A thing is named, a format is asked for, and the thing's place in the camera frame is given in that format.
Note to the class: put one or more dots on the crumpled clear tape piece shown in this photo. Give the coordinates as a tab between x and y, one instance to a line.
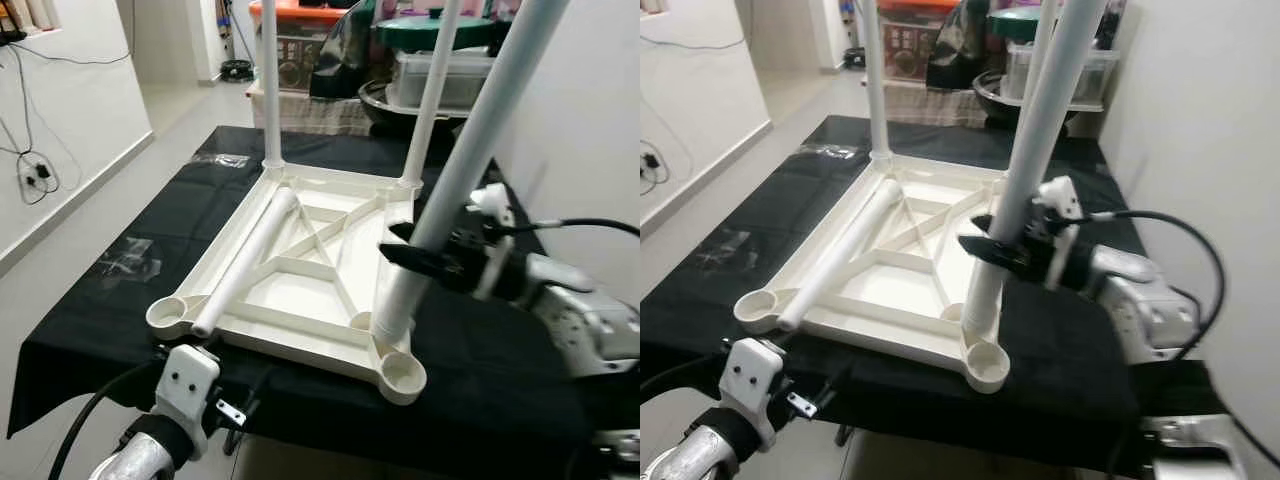
222	160
830	151

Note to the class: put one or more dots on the flat clear tape patch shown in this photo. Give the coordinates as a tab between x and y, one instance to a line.
132	258
730	250

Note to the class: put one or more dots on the clear bin with orange lid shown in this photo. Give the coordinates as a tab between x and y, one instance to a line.
300	10
915	5

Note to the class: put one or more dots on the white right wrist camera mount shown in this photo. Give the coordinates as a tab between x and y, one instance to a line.
1058	195
490	200

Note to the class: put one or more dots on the green round pot lid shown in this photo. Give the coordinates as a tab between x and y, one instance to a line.
410	32
1010	22

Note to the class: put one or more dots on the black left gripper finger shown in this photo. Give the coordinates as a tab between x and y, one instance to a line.
260	392
835	384

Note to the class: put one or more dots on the shiny black plastic bag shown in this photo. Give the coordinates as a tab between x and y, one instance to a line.
958	50
345	55

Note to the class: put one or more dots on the white plastic table top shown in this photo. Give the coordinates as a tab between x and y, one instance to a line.
300	290
890	290

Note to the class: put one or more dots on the white plastic table leg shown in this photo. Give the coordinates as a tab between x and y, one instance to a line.
1040	50
432	90
268	80
480	130
840	255
873	80
250	260
1050	120

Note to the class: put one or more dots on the patterned cloth covered bench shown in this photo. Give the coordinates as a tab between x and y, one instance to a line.
930	105
320	115

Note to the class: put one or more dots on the grey metal folding table leg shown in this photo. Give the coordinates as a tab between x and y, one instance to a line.
845	435
232	440

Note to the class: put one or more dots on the clear plastic food container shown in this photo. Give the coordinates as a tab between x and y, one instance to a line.
1095	75
410	80

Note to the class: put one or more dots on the brown printed carton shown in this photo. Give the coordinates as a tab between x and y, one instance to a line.
300	62
915	52

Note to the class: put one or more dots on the black tablecloth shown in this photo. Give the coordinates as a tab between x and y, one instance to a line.
1070	380
480	380

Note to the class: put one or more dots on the black wall power plug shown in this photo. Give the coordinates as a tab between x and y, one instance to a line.
40	172
652	160

